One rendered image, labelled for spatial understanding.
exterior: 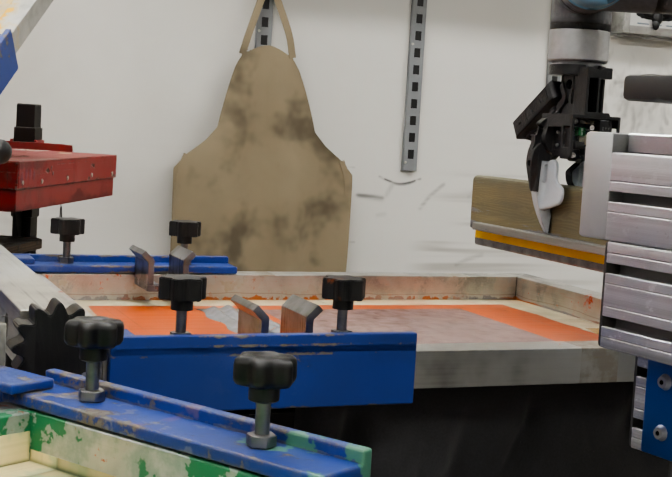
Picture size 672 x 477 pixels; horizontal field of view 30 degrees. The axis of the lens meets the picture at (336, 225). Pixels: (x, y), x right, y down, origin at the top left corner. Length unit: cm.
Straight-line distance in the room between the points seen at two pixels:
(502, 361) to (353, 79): 246
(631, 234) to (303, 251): 258
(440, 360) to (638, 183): 31
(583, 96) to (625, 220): 53
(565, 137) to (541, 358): 38
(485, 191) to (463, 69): 208
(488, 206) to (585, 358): 48
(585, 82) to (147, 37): 207
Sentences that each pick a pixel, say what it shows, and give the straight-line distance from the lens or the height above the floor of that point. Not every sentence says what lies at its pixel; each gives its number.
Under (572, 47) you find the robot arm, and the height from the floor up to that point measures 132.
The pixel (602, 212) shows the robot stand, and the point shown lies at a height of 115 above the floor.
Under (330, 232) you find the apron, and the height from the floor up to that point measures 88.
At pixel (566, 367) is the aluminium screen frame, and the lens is 133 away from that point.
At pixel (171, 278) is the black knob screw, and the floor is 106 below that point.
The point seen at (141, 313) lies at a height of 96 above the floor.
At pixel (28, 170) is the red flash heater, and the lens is 230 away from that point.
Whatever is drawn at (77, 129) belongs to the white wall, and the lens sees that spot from 344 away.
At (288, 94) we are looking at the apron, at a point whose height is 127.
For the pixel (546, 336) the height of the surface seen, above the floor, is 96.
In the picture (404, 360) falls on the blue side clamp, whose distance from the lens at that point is 122.
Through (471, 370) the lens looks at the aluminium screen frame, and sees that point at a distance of 127.
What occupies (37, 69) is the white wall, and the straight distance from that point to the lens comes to 342.
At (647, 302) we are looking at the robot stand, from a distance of 104.
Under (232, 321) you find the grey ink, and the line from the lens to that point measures 153.
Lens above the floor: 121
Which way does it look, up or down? 5 degrees down
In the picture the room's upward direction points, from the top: 3 degrees clockwise
